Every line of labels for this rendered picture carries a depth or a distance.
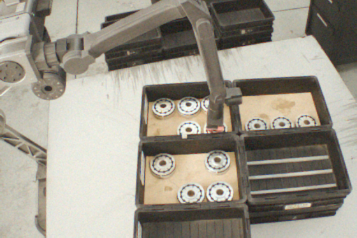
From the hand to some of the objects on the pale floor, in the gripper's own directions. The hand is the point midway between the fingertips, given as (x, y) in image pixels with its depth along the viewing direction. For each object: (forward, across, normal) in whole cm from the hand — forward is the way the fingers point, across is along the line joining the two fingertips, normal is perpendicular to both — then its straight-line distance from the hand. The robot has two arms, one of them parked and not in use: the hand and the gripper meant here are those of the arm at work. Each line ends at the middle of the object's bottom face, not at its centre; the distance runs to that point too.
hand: (214, 127), depth 156 cm
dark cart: (+82, -145, +115) cm, 202 cm away
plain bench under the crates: (+87, +13, +8) cm, 88 cm away
